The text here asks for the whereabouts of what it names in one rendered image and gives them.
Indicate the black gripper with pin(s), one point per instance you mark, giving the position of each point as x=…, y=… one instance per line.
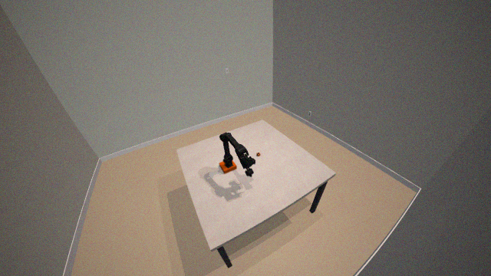
x=249, y=171

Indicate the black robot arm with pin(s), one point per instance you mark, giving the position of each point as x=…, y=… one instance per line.
x=239, y=149

